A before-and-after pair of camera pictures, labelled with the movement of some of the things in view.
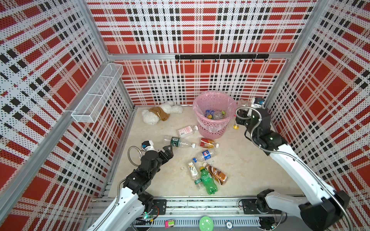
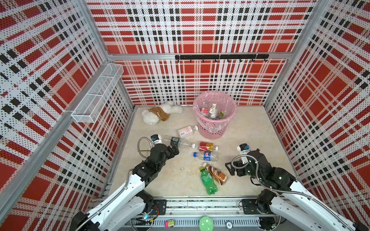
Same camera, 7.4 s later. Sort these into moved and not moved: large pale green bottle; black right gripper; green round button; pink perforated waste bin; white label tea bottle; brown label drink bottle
Moved: black right gripper; white label tea bottle
Not moved: large pale green bottle; green round button; pink perforated waste bin; brown label drink bottle
